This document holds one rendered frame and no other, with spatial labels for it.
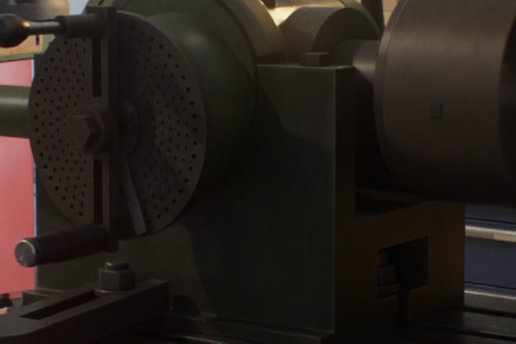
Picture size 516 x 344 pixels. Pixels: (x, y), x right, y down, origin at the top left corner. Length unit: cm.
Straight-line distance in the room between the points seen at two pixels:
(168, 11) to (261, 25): 9
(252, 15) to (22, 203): 442
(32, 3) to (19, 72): 307
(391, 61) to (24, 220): 450
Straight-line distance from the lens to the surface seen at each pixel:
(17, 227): 582
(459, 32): 136
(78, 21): 136
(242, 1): 143
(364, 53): 147
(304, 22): 149
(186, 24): 144
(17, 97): 151
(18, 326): 138
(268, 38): 142
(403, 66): 137
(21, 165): 580
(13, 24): 130
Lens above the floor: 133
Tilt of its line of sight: 7 degrees down
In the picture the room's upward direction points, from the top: straight up
